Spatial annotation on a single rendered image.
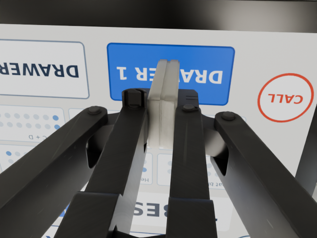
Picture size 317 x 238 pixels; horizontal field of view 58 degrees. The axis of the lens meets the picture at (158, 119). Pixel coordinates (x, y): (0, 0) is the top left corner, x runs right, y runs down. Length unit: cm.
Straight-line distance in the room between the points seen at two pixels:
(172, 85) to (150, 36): 6
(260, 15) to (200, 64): 5
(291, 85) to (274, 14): 5
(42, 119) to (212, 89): 14
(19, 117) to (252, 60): 20
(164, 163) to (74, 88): 10
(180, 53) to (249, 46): 5
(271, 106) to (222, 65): 5
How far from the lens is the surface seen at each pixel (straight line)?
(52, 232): 35
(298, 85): 24
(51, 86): 25
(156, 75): 17
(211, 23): 21
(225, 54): 22
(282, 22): 22
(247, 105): 23
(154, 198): 29
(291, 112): 25
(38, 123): 27
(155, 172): 27
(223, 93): 23
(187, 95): 17
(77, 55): 23
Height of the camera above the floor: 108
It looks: 12 degrees down
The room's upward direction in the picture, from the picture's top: 176 degrees counter-clockwise
